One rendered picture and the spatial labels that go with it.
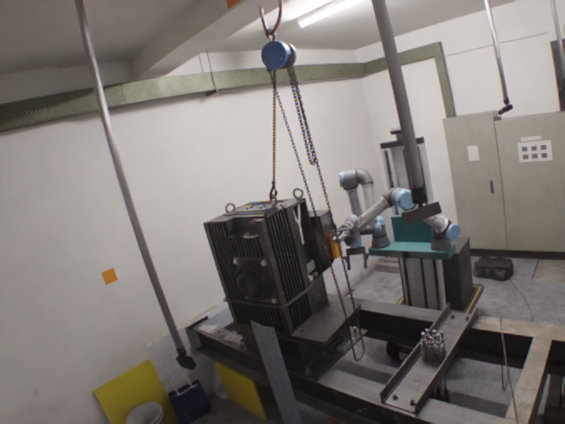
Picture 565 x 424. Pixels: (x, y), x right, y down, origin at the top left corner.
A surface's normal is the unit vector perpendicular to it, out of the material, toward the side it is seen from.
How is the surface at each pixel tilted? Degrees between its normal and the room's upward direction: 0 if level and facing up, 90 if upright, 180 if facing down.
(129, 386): 87
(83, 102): 90
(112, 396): 87
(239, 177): 90
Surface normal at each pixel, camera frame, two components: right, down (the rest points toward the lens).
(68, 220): 0.70, -0.02
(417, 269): -0.66, 0.31
